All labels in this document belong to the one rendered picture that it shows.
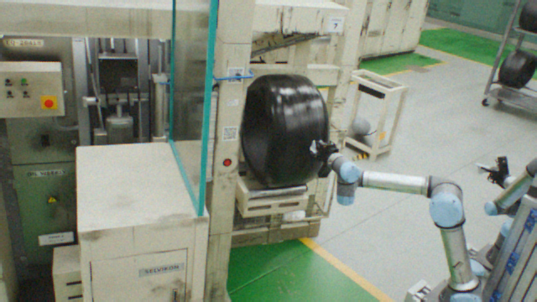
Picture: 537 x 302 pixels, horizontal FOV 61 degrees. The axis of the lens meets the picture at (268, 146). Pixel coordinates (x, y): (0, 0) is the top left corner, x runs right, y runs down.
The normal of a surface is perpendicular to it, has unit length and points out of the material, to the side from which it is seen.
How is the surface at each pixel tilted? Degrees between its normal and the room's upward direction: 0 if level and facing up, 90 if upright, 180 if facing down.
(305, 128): 63
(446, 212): 83
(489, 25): 90
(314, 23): 90
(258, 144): 48
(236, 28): 90
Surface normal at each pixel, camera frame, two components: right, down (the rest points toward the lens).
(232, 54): 0.35, 0.46
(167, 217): 0.12, -0.89
